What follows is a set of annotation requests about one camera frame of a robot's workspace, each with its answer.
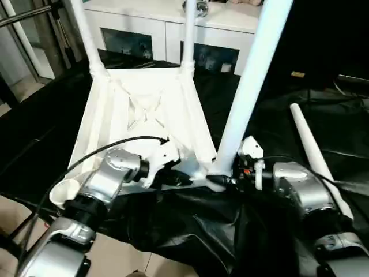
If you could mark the white plastic table top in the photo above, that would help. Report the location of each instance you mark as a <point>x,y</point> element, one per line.
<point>109,115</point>

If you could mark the white plastic table leg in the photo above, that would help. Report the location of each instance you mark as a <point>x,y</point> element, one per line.
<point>253,72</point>
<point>190,34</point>
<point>86,37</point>
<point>305,135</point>

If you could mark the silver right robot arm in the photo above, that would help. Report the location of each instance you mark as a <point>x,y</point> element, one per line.
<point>305,187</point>

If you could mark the black work mat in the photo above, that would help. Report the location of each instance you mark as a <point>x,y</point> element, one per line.
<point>331,124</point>

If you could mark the small tan label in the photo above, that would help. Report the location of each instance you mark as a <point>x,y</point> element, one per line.
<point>298,74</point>

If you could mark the black backdrop cloth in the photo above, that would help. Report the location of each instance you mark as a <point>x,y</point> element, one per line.
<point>325,37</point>

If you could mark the white glass-door sideboard cabinet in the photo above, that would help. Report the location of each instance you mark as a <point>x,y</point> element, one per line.
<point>129,17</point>

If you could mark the grey crumpled bag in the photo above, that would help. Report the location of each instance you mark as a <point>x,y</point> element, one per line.
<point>201,8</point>

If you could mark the pink plush toy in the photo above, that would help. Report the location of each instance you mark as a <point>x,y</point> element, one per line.
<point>245,1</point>

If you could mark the grey metal rack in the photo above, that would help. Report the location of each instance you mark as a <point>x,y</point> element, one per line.
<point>31,40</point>

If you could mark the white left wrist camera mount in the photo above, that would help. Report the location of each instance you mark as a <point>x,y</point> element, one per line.
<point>161,155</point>

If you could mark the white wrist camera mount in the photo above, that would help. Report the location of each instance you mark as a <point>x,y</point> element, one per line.
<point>161,155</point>
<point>252,145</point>

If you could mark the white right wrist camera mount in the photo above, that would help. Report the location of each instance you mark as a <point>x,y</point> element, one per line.
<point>252,145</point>

